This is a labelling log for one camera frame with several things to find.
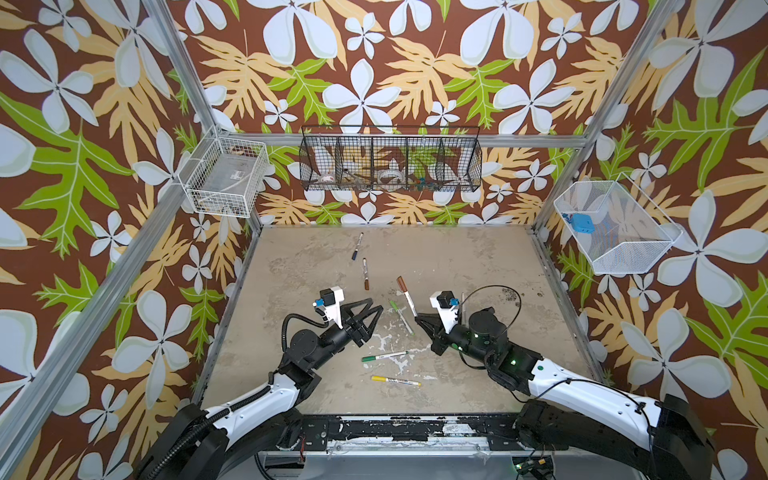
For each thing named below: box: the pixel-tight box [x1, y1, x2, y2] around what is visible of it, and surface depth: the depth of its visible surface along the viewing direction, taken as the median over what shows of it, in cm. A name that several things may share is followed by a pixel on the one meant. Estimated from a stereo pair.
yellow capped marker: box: [371, 375, 423, 387], surface depth 84 cm
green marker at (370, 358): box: [362, 351, 410, 362], surface depth 88 cm
